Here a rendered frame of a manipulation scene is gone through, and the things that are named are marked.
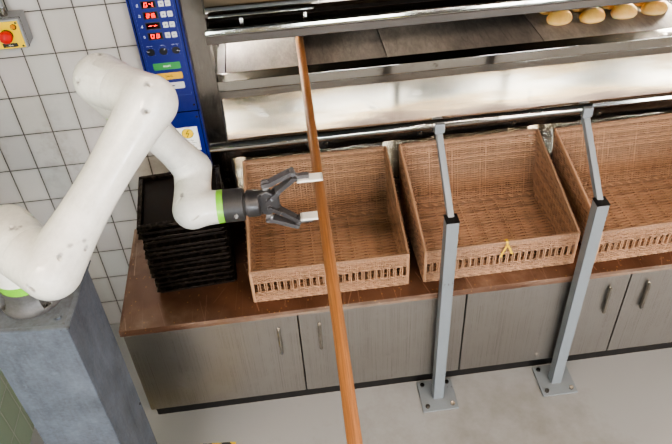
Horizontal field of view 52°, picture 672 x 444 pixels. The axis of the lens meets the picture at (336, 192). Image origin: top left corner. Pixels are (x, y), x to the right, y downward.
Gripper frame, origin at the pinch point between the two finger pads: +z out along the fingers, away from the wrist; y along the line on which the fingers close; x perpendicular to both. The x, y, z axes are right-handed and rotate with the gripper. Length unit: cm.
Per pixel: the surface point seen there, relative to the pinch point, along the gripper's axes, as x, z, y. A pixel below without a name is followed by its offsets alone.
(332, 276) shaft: 31.4, 0.3, -1.2
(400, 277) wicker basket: -19, 27, 56
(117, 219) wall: -67, -78, 58
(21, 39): -60, -86, -25
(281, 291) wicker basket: -18, -15, 57
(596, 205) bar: -10, 87, 24
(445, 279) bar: -9, 40, 49
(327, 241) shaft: 19.5, 0.3, -1.4
